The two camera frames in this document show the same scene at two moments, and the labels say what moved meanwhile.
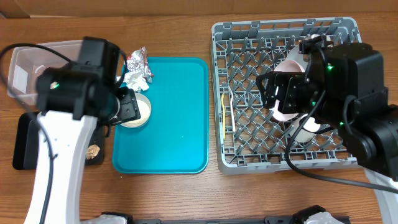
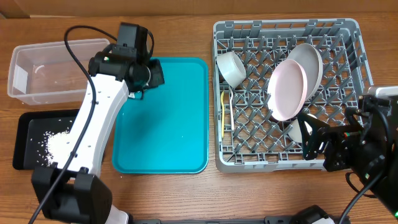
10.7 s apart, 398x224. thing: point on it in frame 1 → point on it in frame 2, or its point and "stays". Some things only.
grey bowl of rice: (144, 108) → (231, 68)
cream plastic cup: (309, 124) stays
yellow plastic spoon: (222, 103) stays
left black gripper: (128, 109) → (156, 78)
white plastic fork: (231, 95) stays
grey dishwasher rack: (249, 138) stays
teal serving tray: (175, 140) stays
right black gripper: (267, 83) → (330, 136)
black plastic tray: (25, 145) stays
